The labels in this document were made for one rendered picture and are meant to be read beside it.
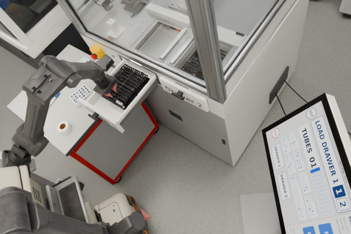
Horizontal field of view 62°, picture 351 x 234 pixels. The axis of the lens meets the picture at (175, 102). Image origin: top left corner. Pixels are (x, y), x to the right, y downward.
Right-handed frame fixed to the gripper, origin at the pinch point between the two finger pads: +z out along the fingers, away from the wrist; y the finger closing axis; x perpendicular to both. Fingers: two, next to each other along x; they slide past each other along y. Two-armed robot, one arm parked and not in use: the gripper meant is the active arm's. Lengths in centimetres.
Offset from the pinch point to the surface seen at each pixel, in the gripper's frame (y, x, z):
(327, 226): -6, -104, -13
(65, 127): -27.0, 25.2, 16.6
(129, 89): 8.9, 1.7, 11.7
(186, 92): 19.7, -30.0, 6.7
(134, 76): 16.1, 3.1, 9.8
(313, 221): -6, -100, -10
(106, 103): -3.6, 11.0, 14.5
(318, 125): 21, -89, -17
